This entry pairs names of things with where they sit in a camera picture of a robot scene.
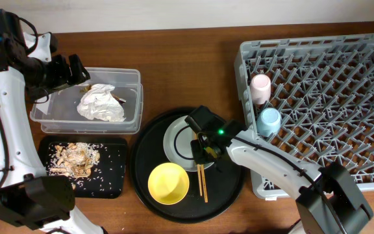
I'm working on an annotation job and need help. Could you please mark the wooden chopstick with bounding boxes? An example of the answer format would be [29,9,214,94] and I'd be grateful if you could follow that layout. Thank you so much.
[193,131,204,197]
[200,164,208,203]

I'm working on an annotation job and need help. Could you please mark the white napkin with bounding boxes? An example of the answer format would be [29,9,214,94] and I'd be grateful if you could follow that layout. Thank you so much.
[77,84,125,122]

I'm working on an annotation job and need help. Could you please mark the grey plate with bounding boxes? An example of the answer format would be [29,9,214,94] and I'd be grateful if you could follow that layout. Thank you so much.
[163,115,197,172]

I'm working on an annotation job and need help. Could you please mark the blue cup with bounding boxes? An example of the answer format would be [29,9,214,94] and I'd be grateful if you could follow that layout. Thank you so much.
[256,108,281,137]

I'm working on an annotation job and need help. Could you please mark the yellow bowl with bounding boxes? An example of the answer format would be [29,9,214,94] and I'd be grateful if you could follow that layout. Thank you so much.
[147,162,190,205]

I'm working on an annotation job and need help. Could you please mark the pink cup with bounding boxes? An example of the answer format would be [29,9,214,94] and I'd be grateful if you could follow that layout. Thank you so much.
[249,74,271,105]

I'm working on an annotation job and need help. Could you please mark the food scraps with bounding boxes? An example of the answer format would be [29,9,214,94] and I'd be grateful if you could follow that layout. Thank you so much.
[48,142,101,189]

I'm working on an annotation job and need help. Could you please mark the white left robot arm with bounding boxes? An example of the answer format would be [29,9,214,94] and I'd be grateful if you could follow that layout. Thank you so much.
[0,9,104,233]

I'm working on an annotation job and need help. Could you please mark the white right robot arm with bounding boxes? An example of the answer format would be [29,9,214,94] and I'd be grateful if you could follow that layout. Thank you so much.
[185,106,374,233]

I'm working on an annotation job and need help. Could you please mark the grey dishwasher rack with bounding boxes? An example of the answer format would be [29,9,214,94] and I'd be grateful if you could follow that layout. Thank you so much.
[234,34,374,192]

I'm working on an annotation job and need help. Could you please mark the clear plastic bin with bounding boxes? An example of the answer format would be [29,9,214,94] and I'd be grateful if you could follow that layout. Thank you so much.
[30,67,143,135]

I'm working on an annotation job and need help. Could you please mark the round black tray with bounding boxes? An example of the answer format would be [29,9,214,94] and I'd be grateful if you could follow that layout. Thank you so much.
[129,107,246,224]

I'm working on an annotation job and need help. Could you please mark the black rectangular tray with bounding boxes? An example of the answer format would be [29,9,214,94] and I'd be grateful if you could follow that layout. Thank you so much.
[38,135,128,199]

